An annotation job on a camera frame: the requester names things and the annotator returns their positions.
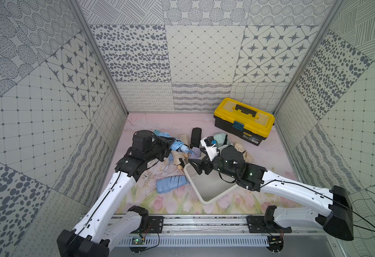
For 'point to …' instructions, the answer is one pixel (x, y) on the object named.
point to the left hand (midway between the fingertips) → (175, 136)
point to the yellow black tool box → (252, 123)
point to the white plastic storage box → (212, 186)
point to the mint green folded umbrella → (220, 138)
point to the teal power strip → (160, 134)
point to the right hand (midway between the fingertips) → (196, 155)
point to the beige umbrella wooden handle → (176, 156)
